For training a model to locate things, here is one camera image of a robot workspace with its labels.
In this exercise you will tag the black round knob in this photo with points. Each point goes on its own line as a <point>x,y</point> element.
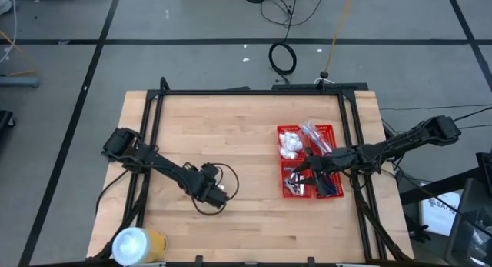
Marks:
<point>324,74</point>

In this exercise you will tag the person's shoe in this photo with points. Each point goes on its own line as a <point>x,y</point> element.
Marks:
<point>4,5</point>

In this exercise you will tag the black chair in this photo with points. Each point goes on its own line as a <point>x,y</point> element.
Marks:
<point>467,228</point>

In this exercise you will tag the black slanted bar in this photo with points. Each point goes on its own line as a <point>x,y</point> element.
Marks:
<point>438,188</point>

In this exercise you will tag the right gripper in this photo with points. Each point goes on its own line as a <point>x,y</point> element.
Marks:
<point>334,159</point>

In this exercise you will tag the white printed box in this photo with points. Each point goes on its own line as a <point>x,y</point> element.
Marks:
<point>438,215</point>

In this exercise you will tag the black chair caster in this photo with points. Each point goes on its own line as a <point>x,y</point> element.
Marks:
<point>419,232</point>

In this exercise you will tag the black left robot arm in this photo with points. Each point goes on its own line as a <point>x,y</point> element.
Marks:
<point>161,165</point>

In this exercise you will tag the red plastic mesh basket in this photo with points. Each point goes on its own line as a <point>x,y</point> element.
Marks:
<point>340,192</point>
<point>332,130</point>
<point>286,194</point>
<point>280,128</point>

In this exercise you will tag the clear bag of white cotton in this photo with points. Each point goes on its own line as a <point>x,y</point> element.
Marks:
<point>286,138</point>
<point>295,144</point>
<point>288,153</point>

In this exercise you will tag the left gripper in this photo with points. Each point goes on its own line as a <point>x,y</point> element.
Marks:
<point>211,186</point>

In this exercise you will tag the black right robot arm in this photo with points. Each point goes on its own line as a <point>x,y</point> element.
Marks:
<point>403,142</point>

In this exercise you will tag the grey table foot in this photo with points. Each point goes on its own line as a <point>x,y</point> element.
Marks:
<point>19,81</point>

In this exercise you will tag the black floor object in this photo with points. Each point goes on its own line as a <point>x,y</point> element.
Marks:
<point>4,121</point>

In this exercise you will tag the black aluminium table frame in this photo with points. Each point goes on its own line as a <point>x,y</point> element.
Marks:
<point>250,92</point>

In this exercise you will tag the long packed metal nail file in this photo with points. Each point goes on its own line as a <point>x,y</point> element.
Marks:
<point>292,177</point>

